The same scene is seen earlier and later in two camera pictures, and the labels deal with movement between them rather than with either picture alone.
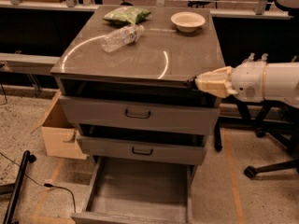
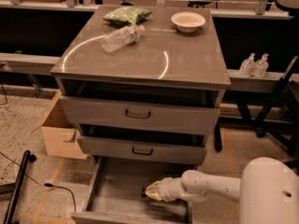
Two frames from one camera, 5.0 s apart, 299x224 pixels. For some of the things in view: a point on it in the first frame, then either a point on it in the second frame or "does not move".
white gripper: [248, 79] -> [169, 189]
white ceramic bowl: [187, 21] does not move
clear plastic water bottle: [121, 37] does not move
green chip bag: [127, 15] does not move
